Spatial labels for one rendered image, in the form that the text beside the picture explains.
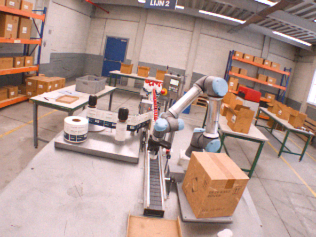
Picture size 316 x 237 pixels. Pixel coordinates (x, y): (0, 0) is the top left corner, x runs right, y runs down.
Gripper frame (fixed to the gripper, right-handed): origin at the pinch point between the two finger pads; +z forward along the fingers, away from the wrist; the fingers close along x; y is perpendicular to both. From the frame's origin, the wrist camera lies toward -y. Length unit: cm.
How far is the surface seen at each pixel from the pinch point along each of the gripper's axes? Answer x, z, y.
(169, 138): -27.3, 14.2, -13.2
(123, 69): -514, 298, 99
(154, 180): 25.7, -8.5, 0.1
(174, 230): 60, -23, -10
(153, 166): 10.3, 0.3, 0.4
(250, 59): -641, 212, -382
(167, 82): -56, -22, -2
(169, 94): -50, -16, -6
